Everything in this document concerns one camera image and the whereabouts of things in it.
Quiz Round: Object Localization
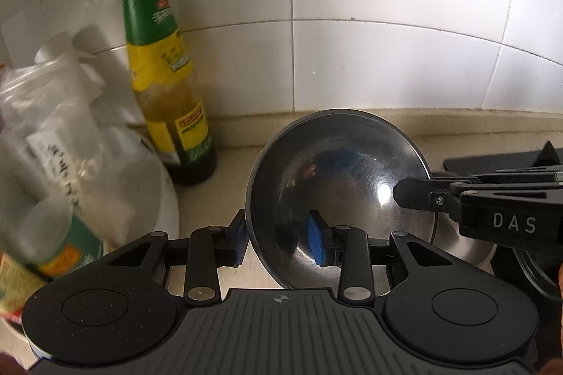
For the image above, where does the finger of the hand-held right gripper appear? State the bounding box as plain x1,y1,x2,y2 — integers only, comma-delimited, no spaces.
393,177,473,221
433,166,563,188

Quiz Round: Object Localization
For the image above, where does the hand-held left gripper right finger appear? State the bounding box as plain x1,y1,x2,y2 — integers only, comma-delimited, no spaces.
306,210,460,306

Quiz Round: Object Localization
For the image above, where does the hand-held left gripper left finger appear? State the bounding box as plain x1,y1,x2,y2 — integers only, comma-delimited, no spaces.
103,208,251,306

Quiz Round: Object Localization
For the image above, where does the yellow-capped green label bottle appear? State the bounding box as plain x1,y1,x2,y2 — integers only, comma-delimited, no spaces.
115,0,217,186

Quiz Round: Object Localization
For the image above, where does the clear bottle with purple neck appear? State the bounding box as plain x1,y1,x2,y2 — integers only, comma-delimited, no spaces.
0,34,108,281

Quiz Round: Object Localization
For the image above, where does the white two-tier rotating rack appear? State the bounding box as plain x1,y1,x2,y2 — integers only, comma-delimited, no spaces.
0,0,180,362

